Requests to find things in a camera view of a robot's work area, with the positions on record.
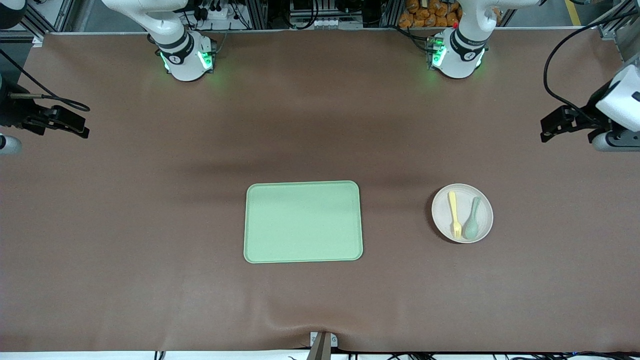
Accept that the yellow plastic fork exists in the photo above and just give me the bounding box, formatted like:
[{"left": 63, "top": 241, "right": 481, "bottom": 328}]
[{"left": 448, "top": 191, "right": 463, "bottom": 240}]

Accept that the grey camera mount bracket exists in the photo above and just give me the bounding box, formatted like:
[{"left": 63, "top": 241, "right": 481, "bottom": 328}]
[{"left": 306, "top": 331, "right": 339, "bottom": 360}]

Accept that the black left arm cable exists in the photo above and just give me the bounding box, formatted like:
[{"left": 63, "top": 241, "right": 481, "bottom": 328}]
[{"left": 543, "top": 11, "right": 640, "bottom": 123}]

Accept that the brown table mat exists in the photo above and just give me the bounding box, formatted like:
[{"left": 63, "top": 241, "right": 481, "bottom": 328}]
[{"left": 0, "top": 30, "right": 640, "bottom": 353}]

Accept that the white connector strip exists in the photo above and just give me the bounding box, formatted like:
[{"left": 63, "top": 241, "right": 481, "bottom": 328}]
[{"left": 289, "top": 16, "right": 338, "bottom": 29}]

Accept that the light green rectangular tray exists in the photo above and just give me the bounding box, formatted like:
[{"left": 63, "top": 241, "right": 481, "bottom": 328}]
[{"left": 243, "top": 180, "right": 364, "bottom": 264}]

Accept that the aluminium frame rail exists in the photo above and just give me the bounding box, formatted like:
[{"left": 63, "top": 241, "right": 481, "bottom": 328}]
[
  {"left": 597, "top": 0, "right": 640, "bottom": 41},
  {"left": 0, "top": 0, "right": 76, "bottom": 43}
]

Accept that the white power strip with plugs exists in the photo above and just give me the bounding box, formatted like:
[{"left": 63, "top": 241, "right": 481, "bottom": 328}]
[{"left": 194, "top": 0, "right": 244, "bottom": 23}]

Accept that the orange bread rolls pile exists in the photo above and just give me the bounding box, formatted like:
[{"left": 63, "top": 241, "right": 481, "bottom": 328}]
[{"left": 398, "top": 0, "right": 463, "bottom": 28}]

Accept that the aluminium frame post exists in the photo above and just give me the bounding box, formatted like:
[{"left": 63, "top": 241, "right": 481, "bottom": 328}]
[
  {"left": 245, "top": 0, "right": 269, "bottom": 30},
  {"left": 378, "top": 0, "right": 405, "bottom": 28}
]

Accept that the beige round plate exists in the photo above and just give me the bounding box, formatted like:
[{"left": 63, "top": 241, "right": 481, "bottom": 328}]
[{"left": 431, "top": 183, "right": 494, "bottom": 244}]

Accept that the pale green plastic spoon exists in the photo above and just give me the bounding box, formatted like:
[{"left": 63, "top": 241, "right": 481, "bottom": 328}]
[{"left": 463, "top": 196, "right": 482, "bottom": 240}]

